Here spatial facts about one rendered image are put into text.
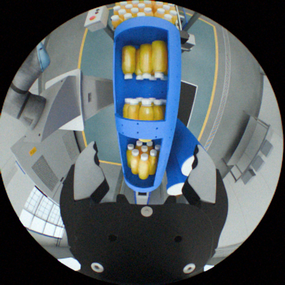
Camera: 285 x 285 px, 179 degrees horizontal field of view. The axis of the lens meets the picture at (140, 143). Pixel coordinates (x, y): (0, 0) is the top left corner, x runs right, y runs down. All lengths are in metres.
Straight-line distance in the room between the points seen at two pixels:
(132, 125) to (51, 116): 0.30
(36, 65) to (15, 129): 2.50
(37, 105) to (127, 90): 0.43
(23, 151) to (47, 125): 1.25
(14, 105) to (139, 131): 0.48
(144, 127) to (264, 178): 3.34
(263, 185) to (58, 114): 3.69
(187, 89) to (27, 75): 1.56
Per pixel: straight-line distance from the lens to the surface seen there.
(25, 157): 1.61
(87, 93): 0.55
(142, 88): 0.55
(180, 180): 1.01
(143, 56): 0.46
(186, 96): 1.49
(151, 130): 0.31
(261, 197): 3.47
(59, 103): 0.40
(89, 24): 0.70
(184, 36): 0.68
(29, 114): 0.43
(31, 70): 0.37
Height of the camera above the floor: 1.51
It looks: 57 degrees down
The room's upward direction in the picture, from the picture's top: 174 degrees counter-clockwise
